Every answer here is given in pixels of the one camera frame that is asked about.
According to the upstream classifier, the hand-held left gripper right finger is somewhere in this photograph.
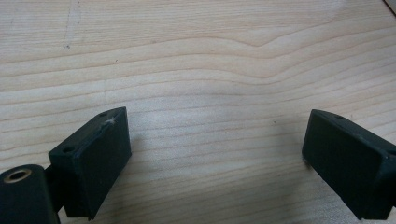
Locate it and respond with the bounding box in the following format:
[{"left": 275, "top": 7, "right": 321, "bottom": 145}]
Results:
[{"left": 301, "top": 108, "right": 396, "bottom": 221}]

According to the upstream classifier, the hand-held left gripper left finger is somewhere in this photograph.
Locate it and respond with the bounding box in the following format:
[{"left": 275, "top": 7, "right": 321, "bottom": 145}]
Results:
[{"left": 48, "top": 106, "right": 133, "bottom": 221}]

